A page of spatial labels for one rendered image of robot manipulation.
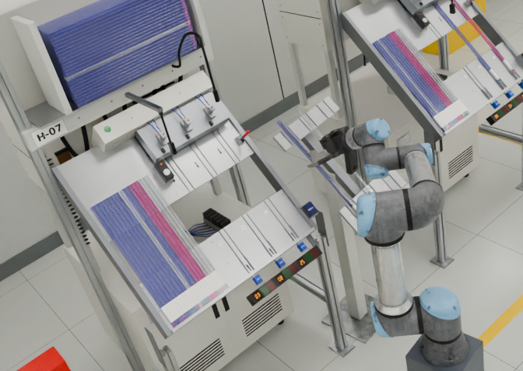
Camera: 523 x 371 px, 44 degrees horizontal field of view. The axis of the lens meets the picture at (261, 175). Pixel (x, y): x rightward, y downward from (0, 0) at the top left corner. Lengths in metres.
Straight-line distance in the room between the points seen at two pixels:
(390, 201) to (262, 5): 2.99
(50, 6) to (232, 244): 1.04
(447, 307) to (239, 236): 0.79
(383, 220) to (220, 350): 1.35
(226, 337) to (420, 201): 1.38
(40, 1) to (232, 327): 1.52
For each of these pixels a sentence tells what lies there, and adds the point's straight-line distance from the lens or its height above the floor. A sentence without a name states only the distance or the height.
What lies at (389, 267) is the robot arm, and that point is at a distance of 1.88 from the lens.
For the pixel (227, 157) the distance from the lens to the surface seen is 2.47.
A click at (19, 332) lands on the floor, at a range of 3.74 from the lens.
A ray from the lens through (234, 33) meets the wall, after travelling 4.45.
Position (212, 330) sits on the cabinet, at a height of 0.29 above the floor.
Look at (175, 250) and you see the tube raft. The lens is 2.29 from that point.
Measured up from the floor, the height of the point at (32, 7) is 1.71.
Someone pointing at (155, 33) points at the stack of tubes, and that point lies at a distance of 2.35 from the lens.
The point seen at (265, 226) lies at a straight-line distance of 2.41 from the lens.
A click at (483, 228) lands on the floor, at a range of 3.52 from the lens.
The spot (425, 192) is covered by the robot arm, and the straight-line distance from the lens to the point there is 1.77.
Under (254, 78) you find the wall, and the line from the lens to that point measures 4.62.
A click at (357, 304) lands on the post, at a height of 0.11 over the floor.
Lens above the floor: 2.24
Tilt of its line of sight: 32 degrees down
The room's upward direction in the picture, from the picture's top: 14 degrees counter-clockwise
